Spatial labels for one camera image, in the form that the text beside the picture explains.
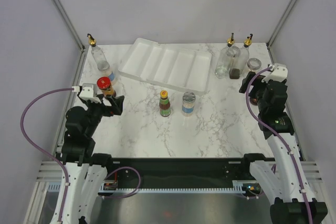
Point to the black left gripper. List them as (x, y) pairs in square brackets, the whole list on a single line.
[(109, 110)]

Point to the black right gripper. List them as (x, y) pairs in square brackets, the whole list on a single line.
[(256, 82)]

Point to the blue label seasoning jar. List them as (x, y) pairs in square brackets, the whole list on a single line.
[(107, 73)]

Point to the green label sauce bottle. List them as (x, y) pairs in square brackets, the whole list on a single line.
[(164, 104)]

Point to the blue label spice jar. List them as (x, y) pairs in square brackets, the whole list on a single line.
[(188, 103)]

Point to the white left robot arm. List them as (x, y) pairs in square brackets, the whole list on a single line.
[(82, 171)]

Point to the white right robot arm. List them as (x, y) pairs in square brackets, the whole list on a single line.
[(291, 198)]

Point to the red lid sauce jar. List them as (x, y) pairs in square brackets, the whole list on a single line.
[(105, 85)]

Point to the open glass jar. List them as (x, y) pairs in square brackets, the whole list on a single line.
[(254, 64)]

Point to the square dark sauce bottle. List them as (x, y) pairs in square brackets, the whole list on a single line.
[(239, 62)]

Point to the square clear glass bottle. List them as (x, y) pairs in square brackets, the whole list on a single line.
[(225, 58)]

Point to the round glass oil bottle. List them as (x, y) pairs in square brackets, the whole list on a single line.
[(98, 54)]

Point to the white compartment organizer tray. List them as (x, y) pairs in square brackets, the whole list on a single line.
[(168, 66)]

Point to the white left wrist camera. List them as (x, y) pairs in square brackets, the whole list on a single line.
[(87, 92)]

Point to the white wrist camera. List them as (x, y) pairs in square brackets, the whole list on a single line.
[(278, 72), (87, 92)]

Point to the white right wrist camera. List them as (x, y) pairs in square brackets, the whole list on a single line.
[(278, 72)]

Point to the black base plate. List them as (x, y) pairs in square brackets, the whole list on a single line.
[(179, 172)]

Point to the left aluminium frame post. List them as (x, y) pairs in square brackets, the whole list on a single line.
[(61, 10)]

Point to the aluminium frame post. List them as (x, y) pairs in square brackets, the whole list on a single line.
[(61, 10), (288, 10)]

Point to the white cable duct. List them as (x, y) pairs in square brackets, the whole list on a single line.
[(236, 189)]

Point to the right aluminium frame post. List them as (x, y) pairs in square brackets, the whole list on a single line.
[(288, 10)]

